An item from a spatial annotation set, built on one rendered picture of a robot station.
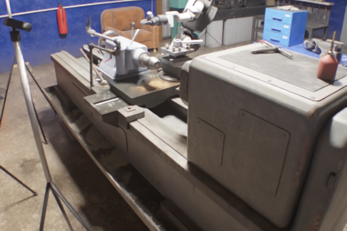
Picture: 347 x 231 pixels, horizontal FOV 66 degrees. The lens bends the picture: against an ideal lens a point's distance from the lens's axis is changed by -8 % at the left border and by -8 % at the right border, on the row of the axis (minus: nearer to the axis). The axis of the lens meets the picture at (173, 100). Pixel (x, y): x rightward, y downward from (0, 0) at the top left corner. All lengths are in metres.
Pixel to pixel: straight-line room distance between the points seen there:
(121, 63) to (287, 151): 1.34
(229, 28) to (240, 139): 5.69
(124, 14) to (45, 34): 1.57
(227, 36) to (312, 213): 5.85
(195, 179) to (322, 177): 0.57
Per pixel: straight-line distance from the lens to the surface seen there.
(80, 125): 2.61
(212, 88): 1.07
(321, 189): 0.98
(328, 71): 1.03
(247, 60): 1.13
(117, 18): 5.84
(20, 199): 2.63
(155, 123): 1.66
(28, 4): 5.71
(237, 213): 1.18
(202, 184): 1.27
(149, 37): 5.82
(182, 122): 1.89
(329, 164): 0.92
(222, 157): 1.15
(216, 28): 6.33
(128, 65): 1.96
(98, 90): 2.05
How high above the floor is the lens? 1.67
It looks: 26 degrees down
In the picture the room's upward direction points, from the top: straight up
